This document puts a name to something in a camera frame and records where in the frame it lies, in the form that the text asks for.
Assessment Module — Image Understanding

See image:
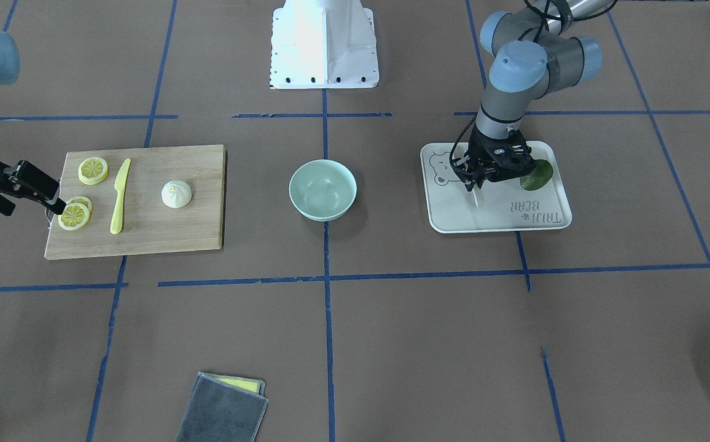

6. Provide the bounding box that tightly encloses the lemon slice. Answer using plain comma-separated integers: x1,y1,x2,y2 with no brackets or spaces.
77,157,110,185
58,203,91,230
66,196,94,212

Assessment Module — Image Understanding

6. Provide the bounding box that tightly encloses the lemon slice top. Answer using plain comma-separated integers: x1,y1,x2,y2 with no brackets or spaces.
77,157,110,185

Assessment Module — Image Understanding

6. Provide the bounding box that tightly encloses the bamboo cutting board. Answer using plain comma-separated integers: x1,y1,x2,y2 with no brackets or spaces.
44,144,227,260

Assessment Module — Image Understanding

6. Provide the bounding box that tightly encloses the grey cloth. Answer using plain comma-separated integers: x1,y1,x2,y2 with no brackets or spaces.
176,372,269,441

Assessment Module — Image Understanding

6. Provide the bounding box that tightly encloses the lemon slice behind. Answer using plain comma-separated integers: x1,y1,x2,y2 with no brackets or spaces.
66,196,94,212

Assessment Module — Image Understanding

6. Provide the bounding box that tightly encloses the yellow plastic knife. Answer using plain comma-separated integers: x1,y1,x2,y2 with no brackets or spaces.
109,158,131,235

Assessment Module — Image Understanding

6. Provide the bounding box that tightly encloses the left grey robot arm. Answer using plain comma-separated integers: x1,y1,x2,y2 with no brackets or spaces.
450,1,615,192

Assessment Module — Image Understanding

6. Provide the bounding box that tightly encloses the yellow sponge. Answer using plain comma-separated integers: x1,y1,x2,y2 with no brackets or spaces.
220,377,265,395

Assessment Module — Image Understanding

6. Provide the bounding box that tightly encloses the lemon slice front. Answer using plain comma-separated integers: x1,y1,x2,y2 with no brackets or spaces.
58,203,91,230

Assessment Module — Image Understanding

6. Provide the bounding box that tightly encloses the cream bear tray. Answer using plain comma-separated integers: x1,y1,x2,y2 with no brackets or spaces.
419,141,573,234

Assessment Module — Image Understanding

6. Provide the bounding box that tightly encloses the mint green bowl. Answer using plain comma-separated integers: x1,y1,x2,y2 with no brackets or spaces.
288,159,358,223

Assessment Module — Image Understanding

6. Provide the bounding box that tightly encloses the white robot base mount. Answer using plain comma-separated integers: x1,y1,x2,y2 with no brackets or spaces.
269,1,380,90

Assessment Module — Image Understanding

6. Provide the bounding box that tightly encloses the green leaf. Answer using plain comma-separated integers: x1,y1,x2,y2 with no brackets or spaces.
520,159,555,192

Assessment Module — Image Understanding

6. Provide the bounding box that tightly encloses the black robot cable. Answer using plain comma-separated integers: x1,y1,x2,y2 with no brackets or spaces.
450,117,477,179

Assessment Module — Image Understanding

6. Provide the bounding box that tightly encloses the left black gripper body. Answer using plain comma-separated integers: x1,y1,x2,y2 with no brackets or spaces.
456,128,537,192

